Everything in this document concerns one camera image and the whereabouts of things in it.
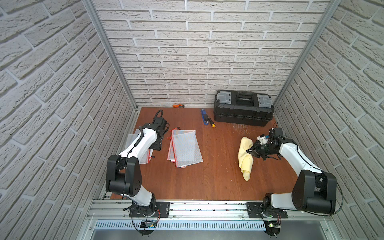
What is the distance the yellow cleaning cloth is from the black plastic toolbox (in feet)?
0.67

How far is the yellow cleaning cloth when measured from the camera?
0.81 meters

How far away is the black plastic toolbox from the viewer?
0.99 metres
